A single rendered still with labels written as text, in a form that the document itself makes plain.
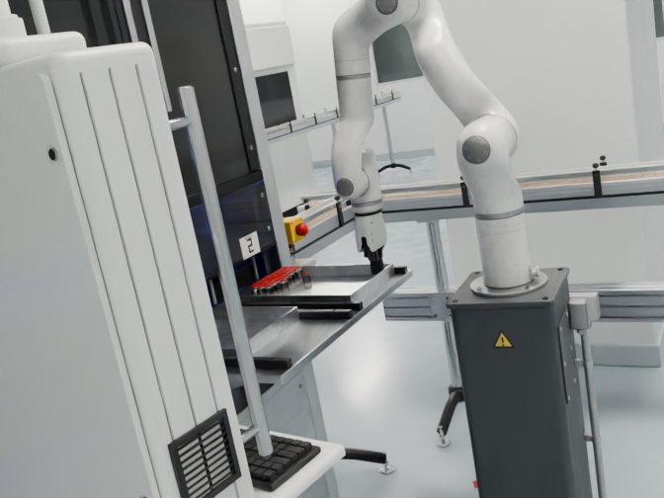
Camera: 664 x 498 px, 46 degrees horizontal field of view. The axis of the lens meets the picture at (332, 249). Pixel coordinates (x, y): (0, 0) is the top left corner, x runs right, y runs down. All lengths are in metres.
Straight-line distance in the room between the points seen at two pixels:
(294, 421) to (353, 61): 1.09
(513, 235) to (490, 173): 0.17
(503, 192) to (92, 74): 1.10
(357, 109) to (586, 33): 1.50
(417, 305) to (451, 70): 1.40
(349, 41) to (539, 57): 1.49
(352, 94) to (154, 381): 1.08
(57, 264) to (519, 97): 2.53
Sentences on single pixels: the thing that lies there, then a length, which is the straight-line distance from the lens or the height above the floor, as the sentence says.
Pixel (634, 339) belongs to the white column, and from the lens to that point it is 3.54.
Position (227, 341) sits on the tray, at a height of 0.88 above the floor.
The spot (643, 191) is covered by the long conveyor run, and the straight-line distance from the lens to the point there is 2.71.
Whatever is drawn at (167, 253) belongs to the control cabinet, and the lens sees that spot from 1.11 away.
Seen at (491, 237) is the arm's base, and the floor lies 1.00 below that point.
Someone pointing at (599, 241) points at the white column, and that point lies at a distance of 3.42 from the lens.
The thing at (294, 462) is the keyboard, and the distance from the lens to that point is 1.41.
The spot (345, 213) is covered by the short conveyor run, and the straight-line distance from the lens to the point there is 2.91.
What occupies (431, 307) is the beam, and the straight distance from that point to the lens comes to 3.06.
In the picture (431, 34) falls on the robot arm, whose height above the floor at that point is 1.49.
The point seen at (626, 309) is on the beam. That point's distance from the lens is 2.86.
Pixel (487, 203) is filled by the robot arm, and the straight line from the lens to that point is 1.88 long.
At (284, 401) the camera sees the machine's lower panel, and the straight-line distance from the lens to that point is 2.35.
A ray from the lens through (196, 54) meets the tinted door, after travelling 2.13.
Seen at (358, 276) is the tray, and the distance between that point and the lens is 2.19.
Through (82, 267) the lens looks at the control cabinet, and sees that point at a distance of 1.07.
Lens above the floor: 1.48
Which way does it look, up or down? 13 degrees down
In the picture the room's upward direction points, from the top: 11 degrees counter-clockwise
